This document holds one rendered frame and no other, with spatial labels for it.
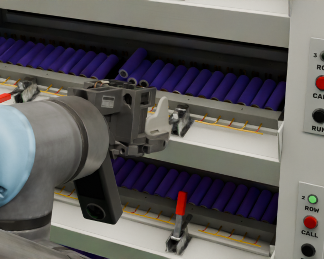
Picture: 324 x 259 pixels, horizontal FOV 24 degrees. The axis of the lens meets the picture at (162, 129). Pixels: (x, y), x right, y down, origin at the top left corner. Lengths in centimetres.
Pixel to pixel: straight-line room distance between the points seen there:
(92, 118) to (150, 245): 42
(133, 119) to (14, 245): 35
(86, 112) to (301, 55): 29
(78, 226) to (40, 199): 51
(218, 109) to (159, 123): 13
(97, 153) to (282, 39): 30
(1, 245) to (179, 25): 54
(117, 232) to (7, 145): 55
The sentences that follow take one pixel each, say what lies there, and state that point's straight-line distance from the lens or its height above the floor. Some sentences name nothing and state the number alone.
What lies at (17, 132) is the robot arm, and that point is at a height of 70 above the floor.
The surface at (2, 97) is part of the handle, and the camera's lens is 114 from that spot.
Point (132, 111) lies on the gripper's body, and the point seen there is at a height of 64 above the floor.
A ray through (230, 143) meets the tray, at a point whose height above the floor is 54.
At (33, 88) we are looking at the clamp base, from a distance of 119.
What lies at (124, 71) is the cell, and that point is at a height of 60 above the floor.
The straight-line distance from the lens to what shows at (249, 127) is 104.
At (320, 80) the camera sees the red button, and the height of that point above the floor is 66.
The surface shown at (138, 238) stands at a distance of 117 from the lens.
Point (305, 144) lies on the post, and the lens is 97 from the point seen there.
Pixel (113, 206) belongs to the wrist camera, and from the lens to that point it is 89.
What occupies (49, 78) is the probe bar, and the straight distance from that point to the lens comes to 118.
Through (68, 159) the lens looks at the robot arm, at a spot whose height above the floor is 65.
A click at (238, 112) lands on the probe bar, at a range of 104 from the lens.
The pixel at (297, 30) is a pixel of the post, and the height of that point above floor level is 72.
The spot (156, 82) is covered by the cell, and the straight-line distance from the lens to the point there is 113.
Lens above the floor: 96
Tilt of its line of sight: 23 degrees down
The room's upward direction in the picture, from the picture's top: straight up
